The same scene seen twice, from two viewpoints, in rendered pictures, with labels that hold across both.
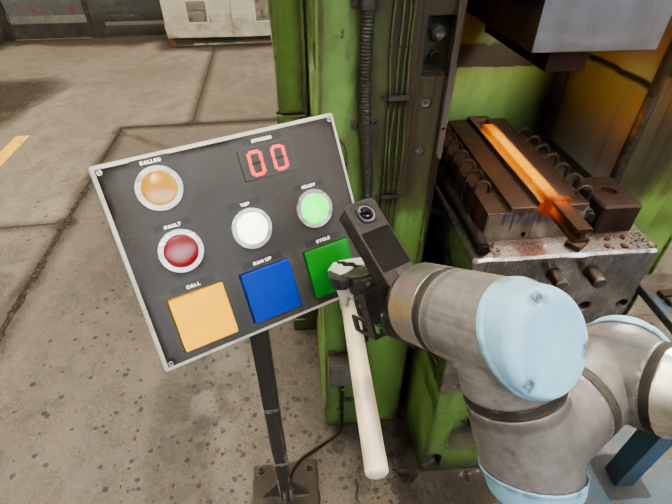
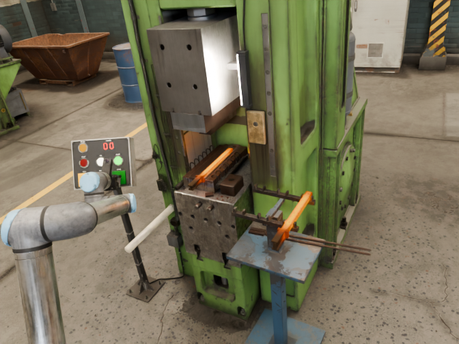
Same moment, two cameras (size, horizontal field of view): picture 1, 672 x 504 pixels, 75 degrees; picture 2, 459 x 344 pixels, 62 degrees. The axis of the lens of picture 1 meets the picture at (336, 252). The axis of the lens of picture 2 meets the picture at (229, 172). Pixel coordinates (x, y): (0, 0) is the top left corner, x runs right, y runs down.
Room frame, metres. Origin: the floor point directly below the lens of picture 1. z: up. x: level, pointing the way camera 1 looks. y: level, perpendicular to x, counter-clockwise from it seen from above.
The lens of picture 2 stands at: (-0.64, -1.61, 2.03)
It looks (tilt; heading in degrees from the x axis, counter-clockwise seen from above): 30 degrees down; 37
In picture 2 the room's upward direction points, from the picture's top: 7 degrees counter-clockwise
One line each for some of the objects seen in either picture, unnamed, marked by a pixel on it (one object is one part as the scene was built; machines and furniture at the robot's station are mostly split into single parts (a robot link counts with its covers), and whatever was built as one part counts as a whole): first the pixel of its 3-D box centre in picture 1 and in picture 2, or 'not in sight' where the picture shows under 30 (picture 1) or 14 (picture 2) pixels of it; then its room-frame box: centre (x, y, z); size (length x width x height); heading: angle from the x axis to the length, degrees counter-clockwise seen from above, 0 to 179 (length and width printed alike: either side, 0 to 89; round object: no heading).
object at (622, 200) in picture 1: (602, 203); (231, 185); (0.78, -0.56, 0.95); 0.12 x 0.08 x 0.06; 5
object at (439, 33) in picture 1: (437, 45); not in sight; (0.84, -0.18, 1.24); 0.03 x 0.03 x 0.07; 5
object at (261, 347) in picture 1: (270, 399); (128, 229); (0.57, 0.15, 0.54); 0.04 x 0.04 x 1.08; 5
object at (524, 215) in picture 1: (495, 169); (216, 165); (0.91, -0.37, 0.96); 0.42 x 0.20 x 0.09; 5
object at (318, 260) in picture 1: (330, 267); (119, 177); (0.51, 0.01, 1.01); 0.07 x 0.05 x 0.07; 120
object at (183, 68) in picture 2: not in sight; (210, 61); (0.92, -0.41, 1.56); 0.42 x 0.39 x 0.40; 5
